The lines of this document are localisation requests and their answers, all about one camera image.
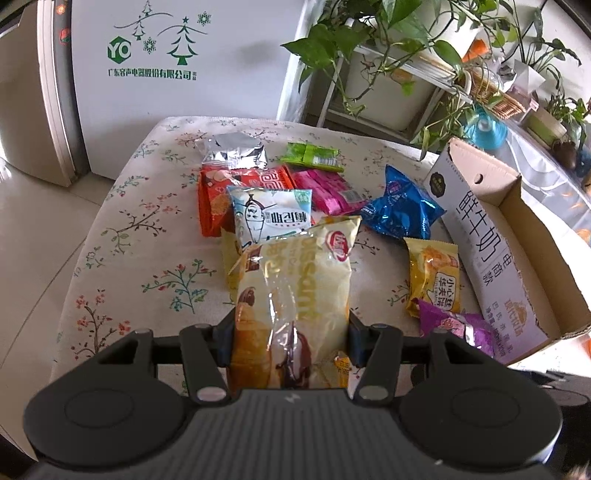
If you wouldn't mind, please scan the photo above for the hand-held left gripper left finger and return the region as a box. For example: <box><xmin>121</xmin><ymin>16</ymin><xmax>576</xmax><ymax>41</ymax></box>
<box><xmin>97</xmin><ymin>310</ymin><xmax>237</xmax><ymax>403</ymax></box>

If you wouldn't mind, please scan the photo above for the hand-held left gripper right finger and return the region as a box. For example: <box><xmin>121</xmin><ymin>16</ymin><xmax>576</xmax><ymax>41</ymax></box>
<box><xmin>348</xmin><ymin>312</ymin><xmax>485</xmax><ymax>402</ymax></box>

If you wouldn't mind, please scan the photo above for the cream croissant snack packet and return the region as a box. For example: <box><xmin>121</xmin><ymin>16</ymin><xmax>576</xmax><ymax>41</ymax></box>
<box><xmin>228</xmin><ymin>215</ymin><xmax>362</xmax><ymax>391</ymax></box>

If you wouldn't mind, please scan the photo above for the purple snack packet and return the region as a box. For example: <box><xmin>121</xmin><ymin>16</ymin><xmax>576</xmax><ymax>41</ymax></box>
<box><xmin>413</xmin><ymin>299</ymin><xmax>496</xmax><ymax>358</ymax></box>

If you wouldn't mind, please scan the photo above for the light blue snack packet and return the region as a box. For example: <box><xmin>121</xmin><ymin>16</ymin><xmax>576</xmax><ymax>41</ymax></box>
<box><xmin>229</xmin><ymin>187</ymin><xmax>314</xmax><ymax>245</ymax></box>

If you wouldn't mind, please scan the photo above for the orange snack packet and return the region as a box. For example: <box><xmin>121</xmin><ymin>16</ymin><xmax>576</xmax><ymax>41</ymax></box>
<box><xmin>198</xmin><ymin>166</ymin><xmax>296</xmax><ymax>238</ymax></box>

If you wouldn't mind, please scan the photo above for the white printed cardboard box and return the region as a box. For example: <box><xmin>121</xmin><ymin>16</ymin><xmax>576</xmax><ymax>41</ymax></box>
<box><xmin>422</xmin><ymin>137</ymin><xmax>591</xmax><ymax>365</ymax></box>

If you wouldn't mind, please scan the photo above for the pink snack packet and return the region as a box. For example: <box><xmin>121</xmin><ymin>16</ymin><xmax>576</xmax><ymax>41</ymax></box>
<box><xmin>288</xmin><ymin>168</ymin><xmax>370</xmax><ymax>217</ymax></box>

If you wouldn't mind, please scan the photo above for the silver foil snack packet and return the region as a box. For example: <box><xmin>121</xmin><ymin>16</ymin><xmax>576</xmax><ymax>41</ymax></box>
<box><xmin>202</xmin><ymin>132</ymin><xmax>269</xmax><ymax>171</ymax></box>

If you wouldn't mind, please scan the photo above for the green snack packet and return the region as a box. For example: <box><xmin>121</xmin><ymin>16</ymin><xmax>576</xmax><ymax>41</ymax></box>
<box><xmin>280</xmin><ymin>142</ymin><xmax>346</xmax><ymax>173</ymax></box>

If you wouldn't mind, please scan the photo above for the pale yellow snack packet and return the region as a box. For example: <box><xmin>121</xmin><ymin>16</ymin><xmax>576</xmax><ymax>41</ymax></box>
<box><xmin>221</xmin><ymin>228</ymin><xmax>245</xmax><ymax>291</ymax></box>

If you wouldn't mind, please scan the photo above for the floral tablecloth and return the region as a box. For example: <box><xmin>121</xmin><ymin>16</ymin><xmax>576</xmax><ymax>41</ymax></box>
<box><xmin>55</xmin><ymin>115</ymin><xmax>509</xmax><ymax>402</ymax></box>

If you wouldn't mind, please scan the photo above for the blue plastic object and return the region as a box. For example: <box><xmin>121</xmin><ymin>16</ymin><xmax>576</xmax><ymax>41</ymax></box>
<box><xmin>464</xmin><ymin>108</ymin><xmax>509</xmax><ymax>151</ymax></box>

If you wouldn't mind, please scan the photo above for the white refrigerator with tree print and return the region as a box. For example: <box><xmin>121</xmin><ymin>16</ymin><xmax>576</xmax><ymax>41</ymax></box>
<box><xmin>0</xmin><ymin>0</ymin><xmax>308</xmax><ymax>188</ymax></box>

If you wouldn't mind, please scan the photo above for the small potted plant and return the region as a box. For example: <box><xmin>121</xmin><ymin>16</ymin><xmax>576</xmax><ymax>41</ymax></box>
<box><xmin>524</xmin><ymin>85</ymin><xmax>591</xmax><ymax>148</ymax></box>

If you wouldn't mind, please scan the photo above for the white metal plant stand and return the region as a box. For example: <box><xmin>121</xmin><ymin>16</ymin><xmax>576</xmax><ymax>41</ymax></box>
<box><xmin>318</xmin><ymin>46</ymin><xmax>462</xmax><ymax>139</ymax></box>

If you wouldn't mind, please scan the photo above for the wicker basket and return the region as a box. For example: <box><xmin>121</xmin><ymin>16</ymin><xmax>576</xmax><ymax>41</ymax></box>
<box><xmin>455</xmin><ymin>69</ymin><xmax>527</xmax><ymax>121</ymax></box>

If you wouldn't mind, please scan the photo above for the green pothos plant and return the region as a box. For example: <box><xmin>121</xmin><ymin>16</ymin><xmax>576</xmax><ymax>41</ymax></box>
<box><xmin>281</xmin><ymin>0</ymin><xmax>518</xmax><ymax>160</ymax></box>

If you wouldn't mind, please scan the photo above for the white rimmed flowerpot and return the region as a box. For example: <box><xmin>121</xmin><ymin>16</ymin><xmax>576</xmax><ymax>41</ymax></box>
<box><xmin>434</xmin><ymin>0</ymin><xmax>488</xmax><ymax>58</ymax></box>

